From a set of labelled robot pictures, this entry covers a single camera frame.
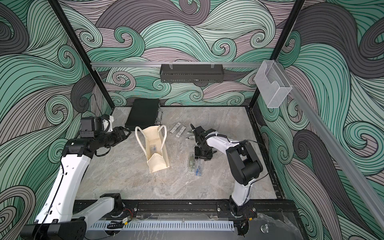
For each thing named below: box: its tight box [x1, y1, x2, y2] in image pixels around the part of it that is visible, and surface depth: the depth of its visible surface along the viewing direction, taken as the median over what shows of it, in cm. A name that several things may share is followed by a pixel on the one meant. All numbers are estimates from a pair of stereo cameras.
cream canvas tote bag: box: [135, 125, 170, 174], surface depth 88 cm
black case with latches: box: [124, 98, 163, 131], surface depth 119 cm
